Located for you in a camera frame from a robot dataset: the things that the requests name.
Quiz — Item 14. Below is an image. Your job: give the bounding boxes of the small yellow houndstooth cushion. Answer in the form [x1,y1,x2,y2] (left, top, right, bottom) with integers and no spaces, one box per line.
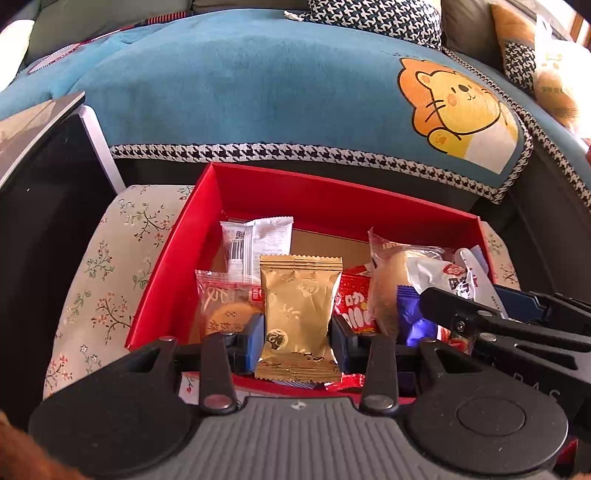
[491,4,539,95]

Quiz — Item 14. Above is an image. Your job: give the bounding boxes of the clear packet with orange mooncake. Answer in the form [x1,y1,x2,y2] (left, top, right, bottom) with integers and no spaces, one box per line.
[195,269,265,344]

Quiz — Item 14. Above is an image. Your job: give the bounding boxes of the blue houndstooth trim sofa cover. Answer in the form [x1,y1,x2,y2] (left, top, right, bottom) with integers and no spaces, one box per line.
[441,46,591,208]

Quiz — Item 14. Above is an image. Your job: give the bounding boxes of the large yellow houndstooth cushion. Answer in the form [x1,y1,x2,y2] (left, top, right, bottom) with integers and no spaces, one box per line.
[307,0,443,49]

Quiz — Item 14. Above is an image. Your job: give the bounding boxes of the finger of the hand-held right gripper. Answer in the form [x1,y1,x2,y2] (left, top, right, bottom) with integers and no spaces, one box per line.
[419,287,591,356]
[493,284,591,324]

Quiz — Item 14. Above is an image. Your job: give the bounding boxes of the white plastic bag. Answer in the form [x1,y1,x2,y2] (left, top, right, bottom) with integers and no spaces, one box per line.
[532,14,581,132]

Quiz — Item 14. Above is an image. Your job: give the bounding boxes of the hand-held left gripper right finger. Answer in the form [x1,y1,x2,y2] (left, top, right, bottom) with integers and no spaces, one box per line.
[330,314,492,415]

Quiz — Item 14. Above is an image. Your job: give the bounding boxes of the black glossy side table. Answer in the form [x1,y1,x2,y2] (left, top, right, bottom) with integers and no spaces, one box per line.
[0,91,126,416]

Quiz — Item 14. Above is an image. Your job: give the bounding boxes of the red snack packet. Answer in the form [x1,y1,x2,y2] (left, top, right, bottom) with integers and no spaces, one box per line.
[335,263,384,335]

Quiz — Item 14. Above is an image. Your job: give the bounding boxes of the red cardboard box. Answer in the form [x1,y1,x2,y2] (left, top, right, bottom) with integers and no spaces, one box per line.
[124,162,497,400]

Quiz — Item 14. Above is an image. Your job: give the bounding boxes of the white biscuit bar packet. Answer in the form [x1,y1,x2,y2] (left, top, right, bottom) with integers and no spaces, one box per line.
[219,216,295,284]

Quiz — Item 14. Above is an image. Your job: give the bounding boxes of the blue lion sofa cover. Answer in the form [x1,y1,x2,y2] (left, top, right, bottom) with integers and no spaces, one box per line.
[0,0,591,324]
[0,23,534,204]

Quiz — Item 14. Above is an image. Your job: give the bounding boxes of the clear packet with yellow pastry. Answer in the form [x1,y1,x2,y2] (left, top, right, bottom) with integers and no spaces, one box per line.
[368,228,455,342]

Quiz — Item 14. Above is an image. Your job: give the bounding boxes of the blue foil snack packet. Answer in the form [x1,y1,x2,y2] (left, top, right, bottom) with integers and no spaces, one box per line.
[396,285,439,347]

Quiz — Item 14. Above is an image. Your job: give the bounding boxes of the gold foil snack packet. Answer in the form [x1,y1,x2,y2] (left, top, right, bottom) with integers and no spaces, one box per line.
[254,254,344,384]

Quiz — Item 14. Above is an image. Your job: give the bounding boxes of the floral tablecloth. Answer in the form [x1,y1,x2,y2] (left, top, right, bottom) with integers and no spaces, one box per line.
[42,184,522,402]

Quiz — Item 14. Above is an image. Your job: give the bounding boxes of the brown fuzzy cloth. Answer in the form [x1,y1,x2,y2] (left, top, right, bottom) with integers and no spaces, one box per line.
[0,408,88,480]

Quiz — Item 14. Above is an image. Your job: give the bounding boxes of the white packet with black print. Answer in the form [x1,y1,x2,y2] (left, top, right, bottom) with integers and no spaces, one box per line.
[409,247,509,319]

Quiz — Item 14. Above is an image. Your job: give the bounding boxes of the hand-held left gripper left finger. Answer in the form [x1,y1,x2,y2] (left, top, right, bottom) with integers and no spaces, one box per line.
[108,314,267,415]

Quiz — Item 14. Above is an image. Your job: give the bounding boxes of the white garment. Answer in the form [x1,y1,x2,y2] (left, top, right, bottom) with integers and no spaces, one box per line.
[0,18,35,90]

